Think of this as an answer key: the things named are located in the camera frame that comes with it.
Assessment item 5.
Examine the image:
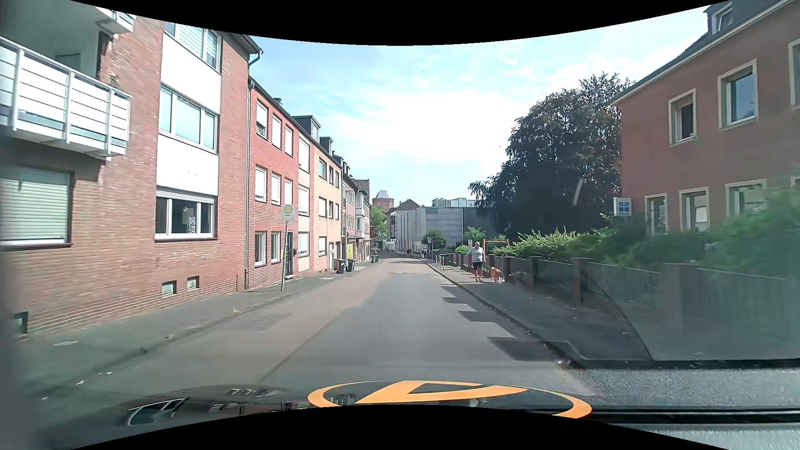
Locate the bus stop sign on pole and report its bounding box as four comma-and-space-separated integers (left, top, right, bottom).
279, 204, 296, 292

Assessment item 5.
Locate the grey concrete building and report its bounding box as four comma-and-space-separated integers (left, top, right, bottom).
395, 206, 495, 254

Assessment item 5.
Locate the low wall with metal fence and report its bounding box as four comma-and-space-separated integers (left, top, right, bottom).
437, 252, 800, 360

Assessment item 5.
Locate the row of terraced buildings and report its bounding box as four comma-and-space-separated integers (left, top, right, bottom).
292, 115, 372, 273

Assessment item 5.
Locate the grey asphalt road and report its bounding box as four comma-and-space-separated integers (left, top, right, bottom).
25, 252, 800, 432

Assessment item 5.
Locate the large dark tree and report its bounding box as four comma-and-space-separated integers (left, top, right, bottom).
469, 72, 635, 241

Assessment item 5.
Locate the green hedge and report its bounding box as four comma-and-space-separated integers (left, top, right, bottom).
490, 181, 800, 279

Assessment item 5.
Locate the red brick building with balcony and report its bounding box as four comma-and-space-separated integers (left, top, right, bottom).
0, 0, 263, 338

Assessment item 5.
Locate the red brick terraced building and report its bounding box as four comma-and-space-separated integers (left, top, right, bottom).
245, 76, 301, 290

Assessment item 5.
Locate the grey paved pavement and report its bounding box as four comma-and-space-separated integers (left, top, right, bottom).
12, 261, 376, 401
420, 257, 654, 363

